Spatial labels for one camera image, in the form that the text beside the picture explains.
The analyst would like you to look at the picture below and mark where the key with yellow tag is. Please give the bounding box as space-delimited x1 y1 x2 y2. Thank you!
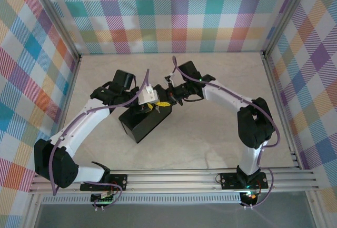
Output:
146 101 170 111

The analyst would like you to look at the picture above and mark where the black box with painted lid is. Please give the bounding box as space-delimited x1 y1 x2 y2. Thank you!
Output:
118 104 172 144

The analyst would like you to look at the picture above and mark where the left green circuit board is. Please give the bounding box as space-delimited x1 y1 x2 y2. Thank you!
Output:
91 192 116 204

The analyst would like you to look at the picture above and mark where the green circuit board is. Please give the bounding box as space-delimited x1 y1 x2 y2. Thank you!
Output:
91 192 116 204
242 191 260 202

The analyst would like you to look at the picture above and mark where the right green circuit board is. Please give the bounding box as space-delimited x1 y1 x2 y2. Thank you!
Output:
242 191 260 202

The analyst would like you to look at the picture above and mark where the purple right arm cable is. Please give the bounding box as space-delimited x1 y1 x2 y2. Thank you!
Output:
172 55 280 209

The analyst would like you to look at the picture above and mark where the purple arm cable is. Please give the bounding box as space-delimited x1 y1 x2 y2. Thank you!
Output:
49 68 151 210
172 55 280 209

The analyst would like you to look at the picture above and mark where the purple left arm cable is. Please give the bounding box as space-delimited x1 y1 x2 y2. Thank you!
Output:
49 68 151 210

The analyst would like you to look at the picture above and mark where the aluminium table side rail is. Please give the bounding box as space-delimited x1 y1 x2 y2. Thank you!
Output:
262 53 302 171
44 55 82 172

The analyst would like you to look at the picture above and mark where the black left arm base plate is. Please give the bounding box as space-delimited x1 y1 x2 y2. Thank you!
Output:
80 174 128 192

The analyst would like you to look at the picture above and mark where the aluminium mounting rail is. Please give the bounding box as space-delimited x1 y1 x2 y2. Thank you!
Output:
28 168 318 194

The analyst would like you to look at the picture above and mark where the slotted grey cable duct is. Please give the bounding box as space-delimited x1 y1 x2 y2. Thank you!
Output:
39 192 243 205

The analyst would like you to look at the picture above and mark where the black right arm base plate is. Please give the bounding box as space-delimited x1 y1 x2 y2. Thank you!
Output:
220 172 269 190

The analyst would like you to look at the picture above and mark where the aluminium frame post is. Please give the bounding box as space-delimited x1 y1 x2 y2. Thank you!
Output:
28 0 82 59
262 0 315 56

